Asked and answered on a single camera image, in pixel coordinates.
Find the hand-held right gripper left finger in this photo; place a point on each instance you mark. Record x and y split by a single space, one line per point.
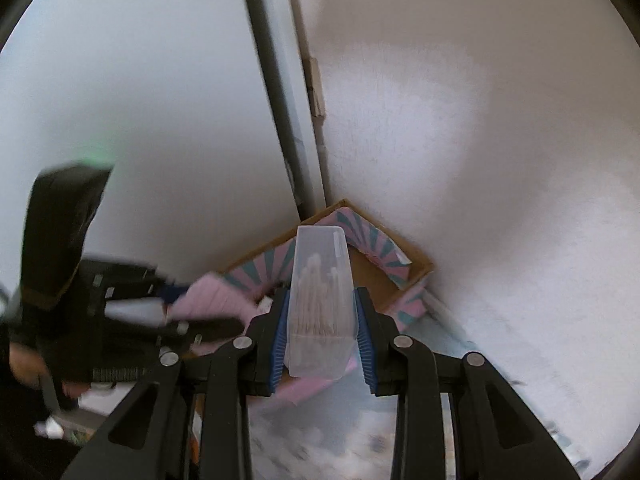
279 340

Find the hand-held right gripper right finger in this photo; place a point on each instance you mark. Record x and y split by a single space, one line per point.
365 340

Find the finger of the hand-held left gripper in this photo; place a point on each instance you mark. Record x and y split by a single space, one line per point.
205 329
175 292

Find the pink towel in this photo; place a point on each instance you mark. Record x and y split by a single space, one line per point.
215 297

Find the clear cotton swab box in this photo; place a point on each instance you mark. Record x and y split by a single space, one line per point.
320 310

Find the cardboard box with striped lining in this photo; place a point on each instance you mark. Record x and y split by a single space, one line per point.
380 290

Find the person's left hand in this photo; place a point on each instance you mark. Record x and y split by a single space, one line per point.
27 366

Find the small white object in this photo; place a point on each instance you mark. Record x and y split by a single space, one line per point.
49 430

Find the door hinge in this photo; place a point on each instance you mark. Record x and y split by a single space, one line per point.
316 92

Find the white door frame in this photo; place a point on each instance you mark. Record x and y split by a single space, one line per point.
280 85

